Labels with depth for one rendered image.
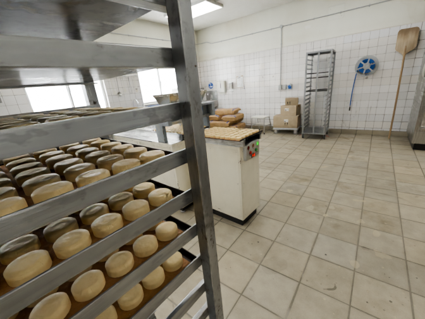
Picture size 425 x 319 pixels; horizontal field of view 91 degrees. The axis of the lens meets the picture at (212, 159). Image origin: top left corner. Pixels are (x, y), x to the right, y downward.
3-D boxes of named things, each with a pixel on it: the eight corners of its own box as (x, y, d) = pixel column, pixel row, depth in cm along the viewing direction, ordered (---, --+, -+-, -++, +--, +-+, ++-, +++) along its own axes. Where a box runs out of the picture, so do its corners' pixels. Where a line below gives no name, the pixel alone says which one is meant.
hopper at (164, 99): (153, 109, 223) (151, 95, 219) (191, 102, 263) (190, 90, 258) (171, 108, 205) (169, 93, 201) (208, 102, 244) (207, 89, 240)
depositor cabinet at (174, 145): (126, 188, 319) (113, 134, 291) (164, 171, 369) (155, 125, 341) (183, 215, 238) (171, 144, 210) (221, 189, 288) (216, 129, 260)
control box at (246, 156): (243, 160, 188) (242, 145, 183) (256, 152, 204) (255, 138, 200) (246, 161, 185) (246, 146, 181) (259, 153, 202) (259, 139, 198)
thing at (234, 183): (193, 207, 251) (183, 134, 222) (212, 195, 275) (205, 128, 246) (243, 228, 207) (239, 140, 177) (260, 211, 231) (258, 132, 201)
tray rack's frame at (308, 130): (306, 131, 538) (311, 54, 478) (329, 131, 510) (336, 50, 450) (300, 137, 489) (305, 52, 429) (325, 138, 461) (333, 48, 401)
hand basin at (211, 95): (227, 116, 680) (226, 80, 644) (221, 118, 652) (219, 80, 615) (204, 115, 738) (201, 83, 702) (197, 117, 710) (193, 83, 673)
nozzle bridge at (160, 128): (152, 141, 230) (146, 109, 219) (197, 128, 281) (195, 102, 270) (171, 144, 209) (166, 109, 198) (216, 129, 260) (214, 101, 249)
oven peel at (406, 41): (379, 138, 438) (398, 29, 390) (379, 138, 442) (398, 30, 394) (398, 139, 421) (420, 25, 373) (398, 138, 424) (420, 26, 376)
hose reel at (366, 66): (371, 109, 455) (380, 54, 419) (371, 111, 443) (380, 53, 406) (349, 109, 480) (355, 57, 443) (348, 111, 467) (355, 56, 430)
